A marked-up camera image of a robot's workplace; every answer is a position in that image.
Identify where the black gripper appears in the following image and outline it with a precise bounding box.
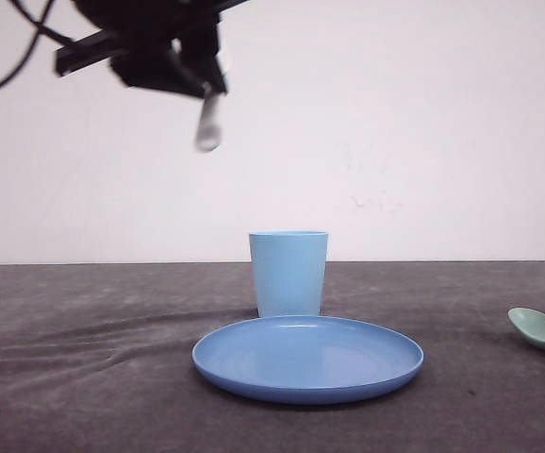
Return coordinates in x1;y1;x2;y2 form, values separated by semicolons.
55;1;240;99

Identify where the white plastic fork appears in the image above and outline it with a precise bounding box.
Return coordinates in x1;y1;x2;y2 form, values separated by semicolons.
195;93;223;153

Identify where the light blue plastic cup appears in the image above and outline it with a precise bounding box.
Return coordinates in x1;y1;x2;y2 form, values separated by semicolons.
249;230;328;317

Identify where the mint green plastic spoon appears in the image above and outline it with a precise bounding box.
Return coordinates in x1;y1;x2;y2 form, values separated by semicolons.
507;307;545;350

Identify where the blue plastic plate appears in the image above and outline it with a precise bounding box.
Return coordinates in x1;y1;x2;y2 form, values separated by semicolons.
192;315;424;405

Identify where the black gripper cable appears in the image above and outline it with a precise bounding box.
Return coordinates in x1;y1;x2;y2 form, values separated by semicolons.
0;0;78;95

